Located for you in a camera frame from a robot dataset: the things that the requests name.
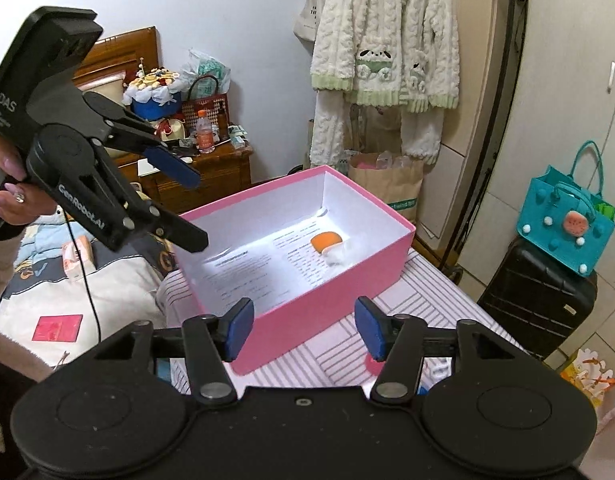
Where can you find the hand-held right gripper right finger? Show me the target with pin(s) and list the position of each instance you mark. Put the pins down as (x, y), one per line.
(370, 327)

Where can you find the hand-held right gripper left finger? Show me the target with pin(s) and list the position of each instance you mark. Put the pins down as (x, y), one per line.
(240, 327)

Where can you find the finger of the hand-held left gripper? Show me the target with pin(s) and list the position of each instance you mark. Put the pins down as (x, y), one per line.
(187, 235)
(175, 165)

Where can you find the pink cardboard box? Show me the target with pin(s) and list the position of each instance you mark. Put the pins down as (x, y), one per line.
(312, 300)

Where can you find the person's left hand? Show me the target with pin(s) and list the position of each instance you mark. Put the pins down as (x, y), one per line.
(22, 205)

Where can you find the orange drink bottle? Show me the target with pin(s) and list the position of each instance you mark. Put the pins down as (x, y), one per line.
(206, 137)

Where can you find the wooden nightstand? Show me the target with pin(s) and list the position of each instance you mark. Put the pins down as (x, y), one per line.
(222, 170)

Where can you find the red basket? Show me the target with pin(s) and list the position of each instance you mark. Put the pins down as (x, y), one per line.
(192, 112)

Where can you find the striped tablecloth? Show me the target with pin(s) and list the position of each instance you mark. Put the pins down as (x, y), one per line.
(427, 300)

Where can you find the flower bouquet in blue box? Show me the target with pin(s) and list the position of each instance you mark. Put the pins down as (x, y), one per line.
(152, 105)

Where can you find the printed paper sheet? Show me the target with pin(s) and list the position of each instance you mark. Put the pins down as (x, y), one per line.
(267, 265)

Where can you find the printed bed blanket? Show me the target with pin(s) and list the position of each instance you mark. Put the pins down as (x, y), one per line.
(117, 290)

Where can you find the orange and white plush toy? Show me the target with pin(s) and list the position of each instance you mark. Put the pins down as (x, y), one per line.
(326, 241)

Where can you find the wooden headboard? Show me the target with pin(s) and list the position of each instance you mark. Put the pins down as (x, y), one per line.
(132, 50)

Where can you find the clear plastic bag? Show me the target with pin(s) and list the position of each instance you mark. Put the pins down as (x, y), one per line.
(207, 67)

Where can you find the orange tissue packet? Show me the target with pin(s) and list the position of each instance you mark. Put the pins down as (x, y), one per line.
(77, 257)

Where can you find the brown paper bag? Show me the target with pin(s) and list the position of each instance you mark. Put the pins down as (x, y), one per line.
(387, 185)

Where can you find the pink card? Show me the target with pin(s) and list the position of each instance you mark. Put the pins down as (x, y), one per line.
(57, 327)

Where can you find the white fleece pajama pants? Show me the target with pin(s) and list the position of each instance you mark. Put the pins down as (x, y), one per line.
(332, 130)

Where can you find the black suitcase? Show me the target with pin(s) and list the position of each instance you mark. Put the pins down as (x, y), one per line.
(532, 300)

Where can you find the canvas tote bag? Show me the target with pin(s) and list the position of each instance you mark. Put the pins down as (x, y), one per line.
(307, 20)

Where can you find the teal handbag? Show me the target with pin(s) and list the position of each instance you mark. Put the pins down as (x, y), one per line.
(547, 220)

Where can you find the person's beige fleece clothing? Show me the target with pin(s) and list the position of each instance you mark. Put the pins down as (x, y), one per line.
(17, 355)

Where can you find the orange printed white bag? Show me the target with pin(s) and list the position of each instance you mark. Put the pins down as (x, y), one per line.
(587, 375)

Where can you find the white fleece pajama jacket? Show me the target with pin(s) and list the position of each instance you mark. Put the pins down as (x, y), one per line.
(377, 25)

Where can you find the white wardrobe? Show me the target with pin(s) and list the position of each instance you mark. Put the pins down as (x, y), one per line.
(562, 85)

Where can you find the black clothes rack pole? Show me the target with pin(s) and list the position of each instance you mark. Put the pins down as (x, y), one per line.
(520, 35)

